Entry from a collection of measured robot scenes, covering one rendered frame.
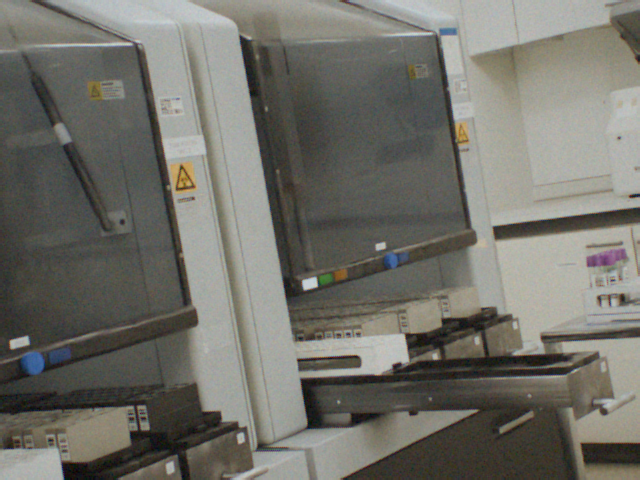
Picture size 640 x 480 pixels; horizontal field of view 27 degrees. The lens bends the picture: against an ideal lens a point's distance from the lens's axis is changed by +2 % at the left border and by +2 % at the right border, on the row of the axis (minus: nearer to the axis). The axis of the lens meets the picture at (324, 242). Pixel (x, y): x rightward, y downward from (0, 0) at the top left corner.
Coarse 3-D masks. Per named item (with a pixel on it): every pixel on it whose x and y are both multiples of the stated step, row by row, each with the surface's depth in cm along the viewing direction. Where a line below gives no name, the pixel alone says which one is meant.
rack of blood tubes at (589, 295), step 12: (588, 288) 232; (600, 288) 230; (612, 288) 229; (624, 288) 227; (636, 288) 226; (588, 300) 232; (636, 300) 234; (588, 312) 233; (600, 312) 231; (612, 312) 230; (624, 312) 228
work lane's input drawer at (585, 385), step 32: (576, 352) 207; (320, 384) 224; (352, 384) 219; (384, 384) 215; (416, 384) 211; (448, 384) 208; (480, 384) 204; (512, 384) 201; (544, 384) 197; (576, 384) 197; (608, 384) 205; (576, 416) 196
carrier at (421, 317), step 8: (416, 304) 253; (424, 304) 254; (432, 304) 256; (400, 312) 249; (408, 312) 249; (416, 312) 251; (424, 312) 253; (432, 312) 255; (400, 320) 250; (408, 320) 249; (416, 320) 251; (424, 320) 253; (432, 320) 255; (440, 320) 257; (408, 328) 249; (416, 328) 251; (424, 328) 253; (432, 328) 255
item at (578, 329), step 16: (576, 320) 239; (544, 336) 231; (560, 336) 229; (576, 336) 228; (592, 336) 226; (608, 336) 224; (624, 336) 222; (560, 416) 232; (560, 432) 233; (576, 432) 233; (576, 448) 232; (576, 464) 232
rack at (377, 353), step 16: (368, 336) 230; (384, 336) 227; (400, 336) 224; (304, 352) 226; (320, 352) 224; (336, 352) 222; (352, 352) 220; (368, 352) 218; (384, 352) 220; (400, 352) 223; (304, 368) 232; (320, 368) 237; (336, 368) 235; (352, 368) 233; (368, 368) 219; (384, 368) 219
